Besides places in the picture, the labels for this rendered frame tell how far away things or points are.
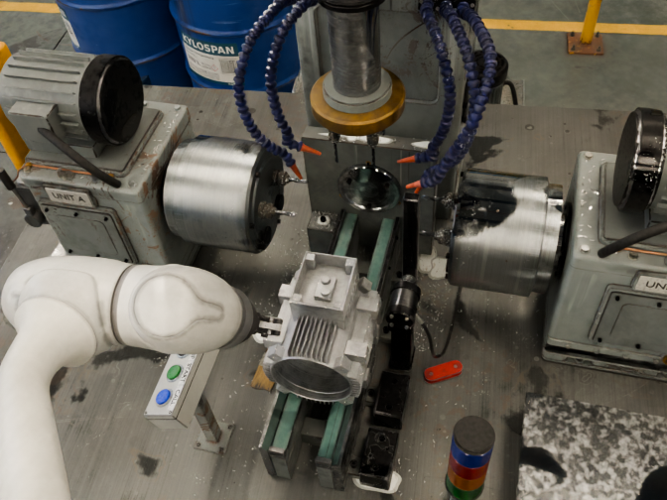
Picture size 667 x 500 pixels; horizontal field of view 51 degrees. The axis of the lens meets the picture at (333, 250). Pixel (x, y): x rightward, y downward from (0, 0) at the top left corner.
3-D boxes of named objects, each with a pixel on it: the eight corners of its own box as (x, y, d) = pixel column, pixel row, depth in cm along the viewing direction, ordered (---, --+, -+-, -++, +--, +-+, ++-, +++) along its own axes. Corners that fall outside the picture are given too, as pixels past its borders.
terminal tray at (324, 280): (308, 273, 139) (304, 250, 133) (360, 281, 136) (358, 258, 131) (291, 323, 131) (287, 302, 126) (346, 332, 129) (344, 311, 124)
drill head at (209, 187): (169, 181, 181) (141, 103, 161) (305, 199, 173) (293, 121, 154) (128, 255, 166) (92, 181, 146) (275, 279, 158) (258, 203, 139)
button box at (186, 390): (194, 349, 137) (177, 334, 134) (221, 347, 134) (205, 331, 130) (159, 429, 127) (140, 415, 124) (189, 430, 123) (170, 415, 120)
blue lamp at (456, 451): (454, 427, 107) (456, 413, 103) (493, 435, 105) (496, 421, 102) (448, 463, 103) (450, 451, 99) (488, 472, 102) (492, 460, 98)
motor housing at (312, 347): (296, 312, 151) (285, 258, 137) (382, 327, 147) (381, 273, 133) (269, 395, 139) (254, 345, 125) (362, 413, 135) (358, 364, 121)
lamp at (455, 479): (450, 450, 113) (452, 438, 110) (487, 458, 112) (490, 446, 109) (445, 486, 110) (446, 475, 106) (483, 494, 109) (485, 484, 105)
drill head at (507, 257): (425, 216, 167) (429, 137, 147) (605, 241, 158) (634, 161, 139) (405, 301, 152) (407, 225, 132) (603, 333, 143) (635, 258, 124)
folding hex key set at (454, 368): (459, 362, 155) (459, 358, 153) (465, 374, 153) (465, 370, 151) (421, 373, 153) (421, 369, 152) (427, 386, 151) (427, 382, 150)
